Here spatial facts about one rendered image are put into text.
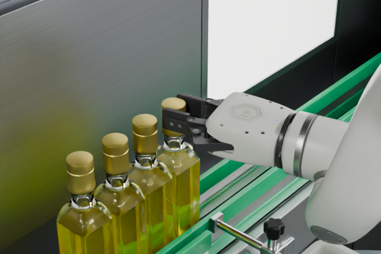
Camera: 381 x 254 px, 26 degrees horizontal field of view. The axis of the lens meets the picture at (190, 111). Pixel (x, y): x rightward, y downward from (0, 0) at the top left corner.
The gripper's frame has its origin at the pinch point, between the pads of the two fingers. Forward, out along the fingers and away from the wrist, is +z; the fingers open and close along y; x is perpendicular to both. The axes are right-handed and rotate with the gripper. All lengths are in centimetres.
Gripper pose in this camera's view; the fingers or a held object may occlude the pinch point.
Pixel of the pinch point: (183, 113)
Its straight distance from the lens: 113.3
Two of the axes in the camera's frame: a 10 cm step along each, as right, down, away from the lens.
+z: -9.0, -2.3, 3.7
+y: -4.4, 4.7, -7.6
